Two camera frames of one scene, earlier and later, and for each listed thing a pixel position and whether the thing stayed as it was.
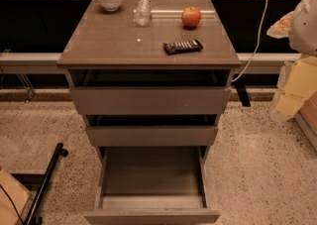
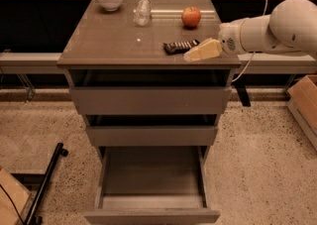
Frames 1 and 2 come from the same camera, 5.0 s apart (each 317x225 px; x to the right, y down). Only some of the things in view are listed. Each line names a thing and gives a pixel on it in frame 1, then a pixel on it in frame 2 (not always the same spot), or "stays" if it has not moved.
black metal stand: (40, 182) stays
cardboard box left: (14, 198) stays
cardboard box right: (307, 118) stays
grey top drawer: (151, 92) stays
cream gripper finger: (288, 105) -> (207, 51)
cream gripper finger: (281, 28) -> (205, 42)
